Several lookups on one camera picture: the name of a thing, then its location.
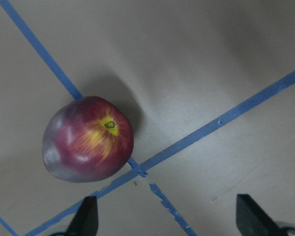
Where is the dark red apple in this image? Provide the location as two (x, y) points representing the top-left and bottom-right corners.
(42, 96), (134, 182)

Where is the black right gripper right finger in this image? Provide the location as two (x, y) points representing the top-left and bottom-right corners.
(236, 194), (279, 236)

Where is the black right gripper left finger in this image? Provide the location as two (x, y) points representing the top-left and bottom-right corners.
(65, 196), (99, 236)

